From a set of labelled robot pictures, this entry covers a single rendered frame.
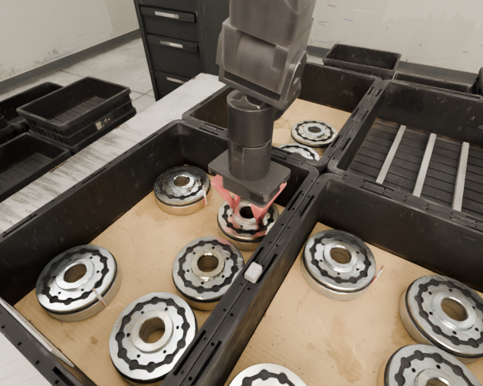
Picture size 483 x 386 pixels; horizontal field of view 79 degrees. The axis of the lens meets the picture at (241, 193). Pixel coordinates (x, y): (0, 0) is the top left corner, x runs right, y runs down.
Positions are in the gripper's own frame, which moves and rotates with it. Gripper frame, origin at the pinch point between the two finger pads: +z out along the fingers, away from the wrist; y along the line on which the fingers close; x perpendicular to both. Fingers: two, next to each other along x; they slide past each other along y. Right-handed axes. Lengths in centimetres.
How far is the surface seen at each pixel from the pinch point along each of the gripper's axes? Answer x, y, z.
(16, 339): 30.7, 5.4, -5.7
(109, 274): 20.2, 9.1, 1.1
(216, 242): 7.1, 0.7, 1.3
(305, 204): -1.3, -8.7, -6.0
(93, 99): -44, 130, 39
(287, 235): 4.8, -9.3, -5.9
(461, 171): -36.5, -27.4, 2.8
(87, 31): -156, 321, 65
